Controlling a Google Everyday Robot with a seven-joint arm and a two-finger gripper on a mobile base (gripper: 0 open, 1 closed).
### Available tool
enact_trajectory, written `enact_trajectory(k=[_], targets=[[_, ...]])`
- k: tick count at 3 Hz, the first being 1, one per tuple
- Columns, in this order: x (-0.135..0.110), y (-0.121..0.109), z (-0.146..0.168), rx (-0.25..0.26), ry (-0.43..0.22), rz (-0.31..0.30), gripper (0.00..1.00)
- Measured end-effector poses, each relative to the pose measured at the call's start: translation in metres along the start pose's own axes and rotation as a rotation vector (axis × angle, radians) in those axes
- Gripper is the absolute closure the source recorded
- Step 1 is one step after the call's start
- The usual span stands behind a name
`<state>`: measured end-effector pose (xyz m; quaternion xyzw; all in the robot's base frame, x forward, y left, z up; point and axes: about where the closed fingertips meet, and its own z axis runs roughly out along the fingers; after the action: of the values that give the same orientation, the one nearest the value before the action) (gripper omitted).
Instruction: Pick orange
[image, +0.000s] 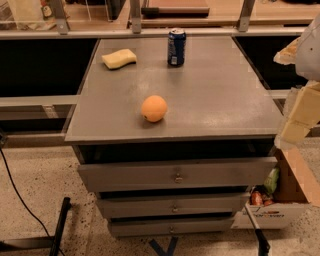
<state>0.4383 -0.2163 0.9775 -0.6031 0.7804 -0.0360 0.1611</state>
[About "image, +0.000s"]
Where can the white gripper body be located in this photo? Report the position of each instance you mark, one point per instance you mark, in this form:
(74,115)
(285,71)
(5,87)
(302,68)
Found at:
(310,55)

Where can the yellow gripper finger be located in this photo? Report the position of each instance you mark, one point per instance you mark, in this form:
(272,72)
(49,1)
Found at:
(300,114)
(287,55)

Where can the green snack bag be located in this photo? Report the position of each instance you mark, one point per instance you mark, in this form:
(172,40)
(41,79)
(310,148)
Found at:
(270,184)

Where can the cardboard box with snacks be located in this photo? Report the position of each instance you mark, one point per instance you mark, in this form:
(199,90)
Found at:
(297,190)

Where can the top grey drawer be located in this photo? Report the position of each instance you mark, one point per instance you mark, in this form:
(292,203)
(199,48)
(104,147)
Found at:
(176,174)

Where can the grey drawer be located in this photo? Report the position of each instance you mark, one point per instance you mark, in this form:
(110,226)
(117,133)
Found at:
(176,174)
(171,205)
(170,226)

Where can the blue soda can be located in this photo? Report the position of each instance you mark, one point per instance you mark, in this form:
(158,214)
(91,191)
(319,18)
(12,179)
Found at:
(176,47)

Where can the middle grey drawer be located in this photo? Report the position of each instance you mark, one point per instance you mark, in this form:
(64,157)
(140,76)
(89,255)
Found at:
(171,205)

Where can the grey drawer cabinet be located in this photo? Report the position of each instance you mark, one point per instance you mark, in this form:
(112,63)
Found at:
(217,109)

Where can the orange fruit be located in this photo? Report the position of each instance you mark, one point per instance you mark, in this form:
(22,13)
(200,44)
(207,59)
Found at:
(154,108)

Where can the yellow sponge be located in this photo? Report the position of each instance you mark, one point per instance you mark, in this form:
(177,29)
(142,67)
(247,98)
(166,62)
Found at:
(119,59)

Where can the bottom grey drawer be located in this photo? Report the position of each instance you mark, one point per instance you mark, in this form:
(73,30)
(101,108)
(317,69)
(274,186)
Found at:
(170,226)

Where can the black metal stand leg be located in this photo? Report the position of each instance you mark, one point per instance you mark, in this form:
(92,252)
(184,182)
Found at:
(51,242)

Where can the black handled tool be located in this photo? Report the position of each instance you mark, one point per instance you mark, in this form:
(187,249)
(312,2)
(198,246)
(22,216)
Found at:
(263,244)

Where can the metal railing frame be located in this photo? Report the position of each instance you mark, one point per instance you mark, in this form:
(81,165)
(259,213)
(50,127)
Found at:
(226,17)

